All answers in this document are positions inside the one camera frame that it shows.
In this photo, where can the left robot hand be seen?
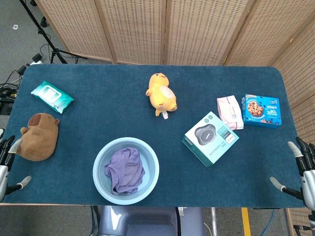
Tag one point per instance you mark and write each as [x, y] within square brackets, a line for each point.
[3, 169]

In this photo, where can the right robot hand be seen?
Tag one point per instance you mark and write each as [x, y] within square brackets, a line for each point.
[308, 177]

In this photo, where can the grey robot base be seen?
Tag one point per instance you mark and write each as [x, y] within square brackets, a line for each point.
[150, 221]

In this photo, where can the brown capybara plush toy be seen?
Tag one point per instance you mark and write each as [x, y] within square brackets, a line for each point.
[39, 137]

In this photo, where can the yellow plush toy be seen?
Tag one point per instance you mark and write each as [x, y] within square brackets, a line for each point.
[162, 94]

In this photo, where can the blue cookie box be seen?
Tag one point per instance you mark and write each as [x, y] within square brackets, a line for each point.
[261, 110]

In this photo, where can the green wet wipes pack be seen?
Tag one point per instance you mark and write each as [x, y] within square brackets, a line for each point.
[52, 97]

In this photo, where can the light blue plastic basin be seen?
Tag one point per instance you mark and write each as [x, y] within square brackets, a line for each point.
[103, 159]

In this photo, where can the pink tissue pack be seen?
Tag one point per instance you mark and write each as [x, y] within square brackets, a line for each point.
[230, 111]

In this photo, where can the teal and white speaker box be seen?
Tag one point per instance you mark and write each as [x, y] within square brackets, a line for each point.
[209, 138]

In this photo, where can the purple cloth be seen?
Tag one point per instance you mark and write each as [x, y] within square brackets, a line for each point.
[126, 169]

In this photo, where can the black tripod stand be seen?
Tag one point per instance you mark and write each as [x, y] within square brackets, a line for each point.
[46, 37]

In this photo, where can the dark blue table mat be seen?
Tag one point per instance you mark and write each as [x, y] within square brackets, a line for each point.
[157, 127]

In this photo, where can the woven folding screen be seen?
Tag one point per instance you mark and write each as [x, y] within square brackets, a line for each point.
[197, 29]

